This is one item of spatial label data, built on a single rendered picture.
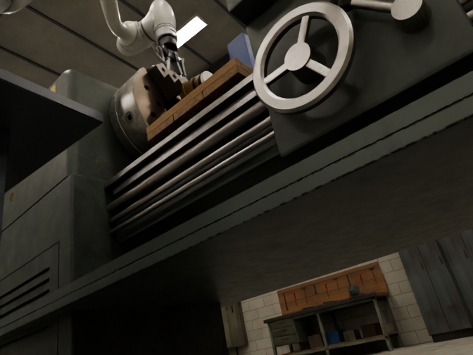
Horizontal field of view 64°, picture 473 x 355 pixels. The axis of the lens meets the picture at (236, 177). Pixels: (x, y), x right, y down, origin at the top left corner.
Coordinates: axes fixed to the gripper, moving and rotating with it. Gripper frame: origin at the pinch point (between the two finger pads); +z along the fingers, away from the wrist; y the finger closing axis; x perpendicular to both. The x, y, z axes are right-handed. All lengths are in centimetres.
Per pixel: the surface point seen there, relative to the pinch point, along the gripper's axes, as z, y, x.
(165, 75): 19.8, -23.1, -17.9
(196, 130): 51, -34, -34
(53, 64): -610, 272, 643
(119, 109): 28.3, -32.4, -6.5
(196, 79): 26.8, -20.5, -27.3
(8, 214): 43, -44, 42
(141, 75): 19.3, -28.7, -13.9
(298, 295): 47, 599, 339
